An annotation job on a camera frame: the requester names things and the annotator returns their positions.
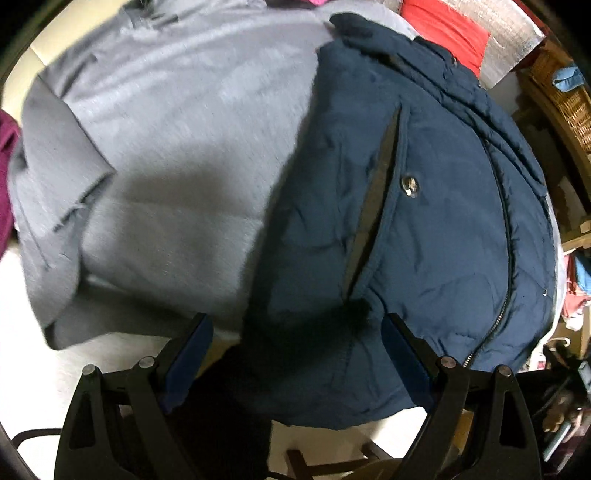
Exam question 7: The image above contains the magenta cloth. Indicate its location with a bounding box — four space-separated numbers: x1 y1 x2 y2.
0 111 22 251

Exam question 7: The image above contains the wooden stool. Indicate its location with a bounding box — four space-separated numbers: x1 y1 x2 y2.
284 440 403 480

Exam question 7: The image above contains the cream sofa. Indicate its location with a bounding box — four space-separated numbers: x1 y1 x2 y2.
0 44 242 445

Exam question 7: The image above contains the coral folded cloth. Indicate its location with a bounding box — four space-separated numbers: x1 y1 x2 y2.
561 251 591 332

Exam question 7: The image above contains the silver foil insulation panel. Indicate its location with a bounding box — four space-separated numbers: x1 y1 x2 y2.
443 0 544 89

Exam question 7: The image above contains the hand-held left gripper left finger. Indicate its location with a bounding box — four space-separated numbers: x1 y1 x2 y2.
53 313 215 480

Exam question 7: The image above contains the red pillow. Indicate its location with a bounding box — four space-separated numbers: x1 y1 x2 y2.
399 0 491 78

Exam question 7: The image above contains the wooden table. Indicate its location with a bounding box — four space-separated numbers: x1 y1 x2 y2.
512 69 591 251

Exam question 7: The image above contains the grey blanket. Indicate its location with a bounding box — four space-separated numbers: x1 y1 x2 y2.
9 0 570 352

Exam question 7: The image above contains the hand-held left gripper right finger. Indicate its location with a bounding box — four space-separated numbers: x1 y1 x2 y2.
381 313 543 480

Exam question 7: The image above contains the blue cloth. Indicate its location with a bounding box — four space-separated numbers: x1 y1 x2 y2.
551 65 585 92

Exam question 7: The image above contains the large wicker basket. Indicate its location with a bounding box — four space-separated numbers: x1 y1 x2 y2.
521 44 591 168

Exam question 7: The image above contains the navy blue puffer jacket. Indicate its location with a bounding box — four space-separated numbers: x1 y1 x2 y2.
191 13 563 431

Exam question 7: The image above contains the black cable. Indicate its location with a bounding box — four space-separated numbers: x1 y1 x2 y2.
9 427 64 456

